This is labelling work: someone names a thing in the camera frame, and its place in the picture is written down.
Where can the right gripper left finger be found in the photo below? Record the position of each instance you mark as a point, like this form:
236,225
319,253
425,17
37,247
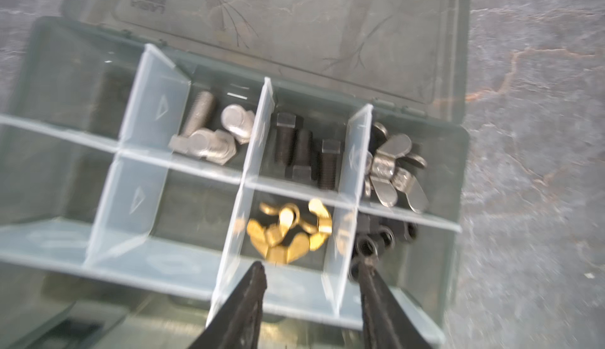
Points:
237,324

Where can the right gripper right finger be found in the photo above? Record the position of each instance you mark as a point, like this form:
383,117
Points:
385,324

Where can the green compartment organizer box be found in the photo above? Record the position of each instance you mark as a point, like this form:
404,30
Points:
142,246

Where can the black nuts in box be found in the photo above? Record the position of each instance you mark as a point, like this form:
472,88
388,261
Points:
374,236

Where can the brass wing nuts in box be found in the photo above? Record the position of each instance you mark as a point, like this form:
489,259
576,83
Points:
290,237

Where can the silver wing nuts in box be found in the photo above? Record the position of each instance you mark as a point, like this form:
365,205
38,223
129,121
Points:
385,177

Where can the black bolts in box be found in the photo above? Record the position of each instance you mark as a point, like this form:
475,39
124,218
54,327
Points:
305,159

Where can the silver bolts in box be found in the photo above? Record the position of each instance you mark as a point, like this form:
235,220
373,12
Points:
197,139

